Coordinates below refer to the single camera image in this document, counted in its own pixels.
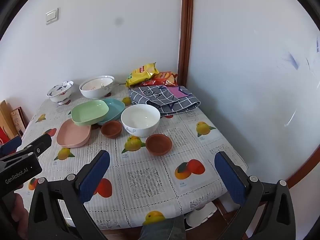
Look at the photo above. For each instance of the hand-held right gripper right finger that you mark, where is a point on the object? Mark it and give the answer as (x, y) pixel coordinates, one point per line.
(230, 180)

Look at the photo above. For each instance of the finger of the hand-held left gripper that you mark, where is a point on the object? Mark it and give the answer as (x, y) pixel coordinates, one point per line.
(10, 145)
(37, 145)

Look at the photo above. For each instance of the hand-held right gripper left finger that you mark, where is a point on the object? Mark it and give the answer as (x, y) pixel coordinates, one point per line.
(95, 177)

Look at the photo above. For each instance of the pink plate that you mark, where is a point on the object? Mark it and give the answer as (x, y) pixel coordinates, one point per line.
(72, 133)

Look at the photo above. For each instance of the small brown bowl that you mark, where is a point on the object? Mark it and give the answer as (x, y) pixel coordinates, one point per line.
(111, 129)
(158, 143)

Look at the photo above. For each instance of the green plate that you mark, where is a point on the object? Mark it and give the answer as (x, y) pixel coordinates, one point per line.
(88, 111)

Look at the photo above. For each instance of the teal plate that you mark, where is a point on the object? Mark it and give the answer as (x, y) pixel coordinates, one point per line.
(116, 107)

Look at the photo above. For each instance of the white bowl with swirl print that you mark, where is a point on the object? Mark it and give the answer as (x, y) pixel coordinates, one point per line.
(140, 118)

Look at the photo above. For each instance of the person's left hand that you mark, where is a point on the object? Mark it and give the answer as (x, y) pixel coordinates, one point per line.
(20, 212)

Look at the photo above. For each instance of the wooden board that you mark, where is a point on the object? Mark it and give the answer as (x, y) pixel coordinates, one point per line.
(5, 120)

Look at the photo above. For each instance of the brown framed picture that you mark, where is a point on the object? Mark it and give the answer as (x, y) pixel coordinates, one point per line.
(18, 120)

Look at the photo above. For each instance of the white stool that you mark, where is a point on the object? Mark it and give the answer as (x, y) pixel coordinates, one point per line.
(202, 212)

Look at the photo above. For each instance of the fruit print tablecloth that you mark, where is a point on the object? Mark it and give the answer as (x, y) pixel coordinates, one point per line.
(140, 177)

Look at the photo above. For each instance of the blue patterned white bowl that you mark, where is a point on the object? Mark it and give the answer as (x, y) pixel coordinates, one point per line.
(60, 93)

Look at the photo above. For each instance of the wooden baseboard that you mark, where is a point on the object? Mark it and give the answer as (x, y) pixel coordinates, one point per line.
(303, 166)

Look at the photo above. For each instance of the large white bowl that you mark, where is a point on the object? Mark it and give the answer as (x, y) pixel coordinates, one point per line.
(96, 92)

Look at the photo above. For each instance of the person's grey clothing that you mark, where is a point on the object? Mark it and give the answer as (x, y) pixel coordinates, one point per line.
(162, 230)

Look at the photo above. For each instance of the white bowl with red mark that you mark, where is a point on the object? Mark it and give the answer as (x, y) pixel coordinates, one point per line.
(96, 83)

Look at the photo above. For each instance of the grey checked cloth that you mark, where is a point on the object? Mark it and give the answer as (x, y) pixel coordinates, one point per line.
(165, 98)

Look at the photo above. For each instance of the yellow chips bag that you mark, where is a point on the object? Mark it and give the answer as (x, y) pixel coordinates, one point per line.
(141, 75)

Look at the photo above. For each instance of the red chips bag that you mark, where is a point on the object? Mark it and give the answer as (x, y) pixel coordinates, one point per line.
(162, 78)

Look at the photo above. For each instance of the white light switch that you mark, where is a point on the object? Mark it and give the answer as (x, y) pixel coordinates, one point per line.
(52, 15)

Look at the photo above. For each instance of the brown wooden door frame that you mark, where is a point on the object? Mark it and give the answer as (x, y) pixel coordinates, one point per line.
(186, 32)

